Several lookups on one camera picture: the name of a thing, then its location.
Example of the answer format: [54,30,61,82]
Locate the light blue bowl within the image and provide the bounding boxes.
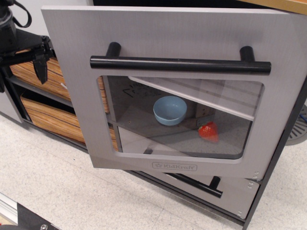
[153,96,187,126]

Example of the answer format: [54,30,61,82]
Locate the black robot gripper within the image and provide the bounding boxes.
[0,0,53,84]

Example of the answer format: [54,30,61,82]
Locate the black drawer handle bar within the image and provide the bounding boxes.
[165,173,223,198]

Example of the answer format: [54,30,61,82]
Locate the wooden countertop edge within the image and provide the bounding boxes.
[243,0,307,15]

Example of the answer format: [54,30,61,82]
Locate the lower wood-pattern fabric bin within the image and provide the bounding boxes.
[20,93,120,151]

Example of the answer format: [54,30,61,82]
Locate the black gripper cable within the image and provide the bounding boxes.
[12,0,32,28]

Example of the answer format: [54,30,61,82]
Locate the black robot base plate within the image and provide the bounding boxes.
[0,203,59,230]

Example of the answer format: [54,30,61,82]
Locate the black oven door handle bar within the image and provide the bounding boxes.
[90,42,272,75]

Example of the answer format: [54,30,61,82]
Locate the upper wood-pattern fabric bin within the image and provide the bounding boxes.
[10,57,71,101]

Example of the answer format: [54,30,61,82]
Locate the grey lower oven drawer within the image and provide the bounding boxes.
[144,172,260,219]

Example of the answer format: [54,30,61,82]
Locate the red toy strawberry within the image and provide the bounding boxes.
[198,122,219,143]

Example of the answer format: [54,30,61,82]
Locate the wood-pattern fabric bin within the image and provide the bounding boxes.
[10,57,71,101]
[20,93,120,151]

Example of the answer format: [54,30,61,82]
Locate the grey slotted round base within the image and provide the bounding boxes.
[286,105,307,146]

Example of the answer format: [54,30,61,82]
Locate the grey toy oven door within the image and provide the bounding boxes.
[42,6,307,180]

